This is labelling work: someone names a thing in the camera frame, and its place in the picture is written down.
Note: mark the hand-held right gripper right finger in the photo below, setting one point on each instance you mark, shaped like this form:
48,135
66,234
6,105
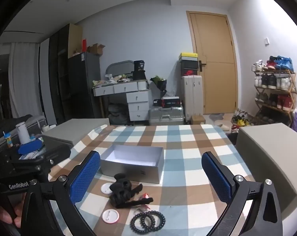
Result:
217,179

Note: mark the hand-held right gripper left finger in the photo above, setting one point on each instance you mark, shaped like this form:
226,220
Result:
86,177

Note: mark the white round pin badge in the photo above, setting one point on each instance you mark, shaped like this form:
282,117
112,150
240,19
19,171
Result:
107,188
110,215

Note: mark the silver cardboard box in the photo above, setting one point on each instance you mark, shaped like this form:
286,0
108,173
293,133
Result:
136,172

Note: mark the small red jewelry piece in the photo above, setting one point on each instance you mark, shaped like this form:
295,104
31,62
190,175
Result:
145,196

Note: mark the person's left hand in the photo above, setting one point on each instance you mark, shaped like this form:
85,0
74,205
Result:
6,216

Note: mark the blue plastic item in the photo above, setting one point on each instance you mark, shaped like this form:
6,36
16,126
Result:
29,146

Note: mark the grey upholstered seat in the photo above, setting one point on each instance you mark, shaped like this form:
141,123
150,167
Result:
74,130
268,152

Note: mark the white cylindrical humidifier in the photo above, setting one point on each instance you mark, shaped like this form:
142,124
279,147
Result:
23,132

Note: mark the black fluffy scrunchie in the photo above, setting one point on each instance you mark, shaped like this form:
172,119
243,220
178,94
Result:
120,185

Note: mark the checked tablecloth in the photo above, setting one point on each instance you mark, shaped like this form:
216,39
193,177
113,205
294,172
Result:
182,152

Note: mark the small colourful bottle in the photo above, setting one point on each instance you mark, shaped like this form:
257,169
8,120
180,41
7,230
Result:
8,141

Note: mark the black hair clip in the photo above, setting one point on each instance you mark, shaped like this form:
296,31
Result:
138,201

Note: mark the patterned door mat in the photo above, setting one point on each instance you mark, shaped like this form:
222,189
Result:
221,118

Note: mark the small cardboard box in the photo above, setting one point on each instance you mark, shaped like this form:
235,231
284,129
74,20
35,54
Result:
198,119

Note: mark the pile of shoes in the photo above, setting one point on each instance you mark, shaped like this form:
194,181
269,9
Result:
240,120

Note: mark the dark cloth pile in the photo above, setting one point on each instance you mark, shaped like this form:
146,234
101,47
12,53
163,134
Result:
117,114

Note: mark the dark grey refrigerator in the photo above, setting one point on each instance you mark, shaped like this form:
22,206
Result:
83,86

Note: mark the white curtain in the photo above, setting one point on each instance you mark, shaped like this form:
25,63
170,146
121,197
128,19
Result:
23,78

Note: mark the silver ribbed suitcase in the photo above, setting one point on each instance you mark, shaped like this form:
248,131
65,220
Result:
165,116

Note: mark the white upright suitcase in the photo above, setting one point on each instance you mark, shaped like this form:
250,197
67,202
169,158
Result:
192,98

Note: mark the dark wardrobe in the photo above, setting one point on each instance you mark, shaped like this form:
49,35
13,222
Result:
62,66

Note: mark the black and red boxes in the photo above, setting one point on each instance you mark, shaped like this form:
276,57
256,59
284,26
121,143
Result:
168,102

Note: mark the white desk with drawers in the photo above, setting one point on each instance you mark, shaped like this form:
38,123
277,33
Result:
136,98

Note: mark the wooden shoe rack with shoes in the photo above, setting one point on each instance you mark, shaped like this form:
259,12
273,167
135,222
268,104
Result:
273,91

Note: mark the grey arched mirror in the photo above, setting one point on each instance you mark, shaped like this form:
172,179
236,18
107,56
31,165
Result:
119,66

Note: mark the open cardboard box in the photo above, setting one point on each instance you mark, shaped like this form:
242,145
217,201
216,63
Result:
96,49

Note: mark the dark wrapped flower bouquet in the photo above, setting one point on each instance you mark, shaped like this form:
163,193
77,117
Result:
159,82

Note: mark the black shoe box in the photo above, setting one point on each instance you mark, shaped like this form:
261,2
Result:
189,67

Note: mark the black paper bag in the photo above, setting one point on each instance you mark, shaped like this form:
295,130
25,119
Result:
139,70

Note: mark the wooden door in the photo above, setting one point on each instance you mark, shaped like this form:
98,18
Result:
212,54

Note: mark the yellow lid shoe box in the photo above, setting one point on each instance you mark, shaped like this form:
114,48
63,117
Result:
187,56

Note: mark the white light switch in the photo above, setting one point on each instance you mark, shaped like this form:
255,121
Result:
266,40

